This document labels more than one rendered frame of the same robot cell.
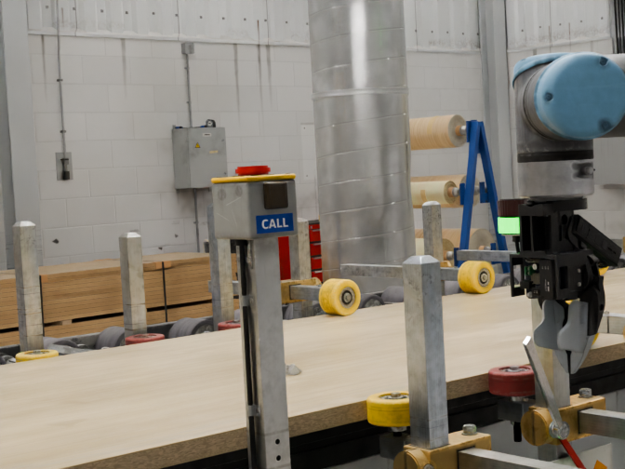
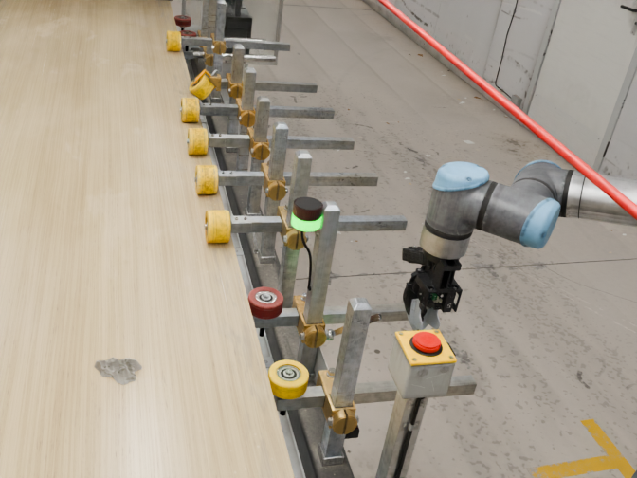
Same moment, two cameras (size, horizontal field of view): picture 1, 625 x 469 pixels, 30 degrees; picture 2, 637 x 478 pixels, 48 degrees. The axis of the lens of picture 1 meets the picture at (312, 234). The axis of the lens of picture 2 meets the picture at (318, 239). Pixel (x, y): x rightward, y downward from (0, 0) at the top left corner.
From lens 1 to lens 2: 162 cm
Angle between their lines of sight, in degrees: 70
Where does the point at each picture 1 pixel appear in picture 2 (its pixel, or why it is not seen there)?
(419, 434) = (344, 399)
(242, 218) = (442, 385)
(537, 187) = (457, 254)
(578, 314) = not seen: hidden behind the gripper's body
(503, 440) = not seen: hidden behind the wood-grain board
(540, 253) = (451, 289)
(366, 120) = not seen: outside the picture
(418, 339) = (357, 351)
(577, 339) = (432, 318)
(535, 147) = (463, 232)
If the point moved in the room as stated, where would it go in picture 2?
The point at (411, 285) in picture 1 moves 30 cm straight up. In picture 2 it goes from (359, 321) to (390, 174)
